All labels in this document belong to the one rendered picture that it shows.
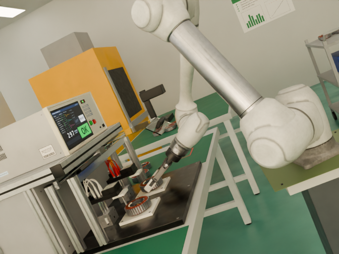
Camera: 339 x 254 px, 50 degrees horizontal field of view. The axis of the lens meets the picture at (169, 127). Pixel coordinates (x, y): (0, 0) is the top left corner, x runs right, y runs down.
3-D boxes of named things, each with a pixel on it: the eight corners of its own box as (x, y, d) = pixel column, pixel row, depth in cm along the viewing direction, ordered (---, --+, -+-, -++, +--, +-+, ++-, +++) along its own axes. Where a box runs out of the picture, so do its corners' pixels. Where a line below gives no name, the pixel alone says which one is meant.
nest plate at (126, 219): (160, 198, 157) (159, 196, 157) (153, 214, 143) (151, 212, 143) (130, 209, 161) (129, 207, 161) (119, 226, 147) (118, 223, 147)
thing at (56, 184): (113, 143, 194) (111, 137, 194) (58, 189, 135) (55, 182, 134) (111, 144, 194) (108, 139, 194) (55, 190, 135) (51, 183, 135)
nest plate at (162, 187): (170, 178, 181) (169, 176, 180) (164, 190, 166) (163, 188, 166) (144, 188, 184) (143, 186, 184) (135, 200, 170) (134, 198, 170)
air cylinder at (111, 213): (119, 216, 159) (113, 205, 158) (113, 225, 152) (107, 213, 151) (109, 219, 160) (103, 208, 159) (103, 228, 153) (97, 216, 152)
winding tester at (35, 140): (108, 128, 184) (90, 90, 181) (69, 154, 142) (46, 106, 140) (45, 154, 194) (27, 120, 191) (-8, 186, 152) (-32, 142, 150)
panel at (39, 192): (122, 188, 202) (98, 139, 197) (69, 257, 139) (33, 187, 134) (120, 189, 202) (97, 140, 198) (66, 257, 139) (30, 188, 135)
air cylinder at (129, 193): (134, 193, 182) (129, 184, 181) (129, 200, 175) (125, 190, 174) (125, 197, 183) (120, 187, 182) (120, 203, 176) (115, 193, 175)
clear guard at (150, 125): (170, 123, 188) (166, 112, 187) (161, 135, 165) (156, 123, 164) (116, 145, 196) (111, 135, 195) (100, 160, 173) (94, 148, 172)
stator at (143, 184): (165, 178, 179) (162, 172, 178) (160, 187, 168) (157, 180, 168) (145, 186, 182) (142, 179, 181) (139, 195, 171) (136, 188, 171)
